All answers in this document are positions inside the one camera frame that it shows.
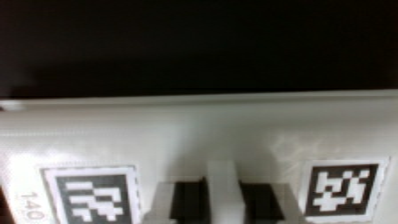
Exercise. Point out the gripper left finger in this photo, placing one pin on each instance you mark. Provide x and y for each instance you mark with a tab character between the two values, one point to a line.
189	208

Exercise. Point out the white door panel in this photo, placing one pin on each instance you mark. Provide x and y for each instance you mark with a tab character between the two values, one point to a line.
97	152

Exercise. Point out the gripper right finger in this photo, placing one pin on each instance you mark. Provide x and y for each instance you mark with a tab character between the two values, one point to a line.
264	212

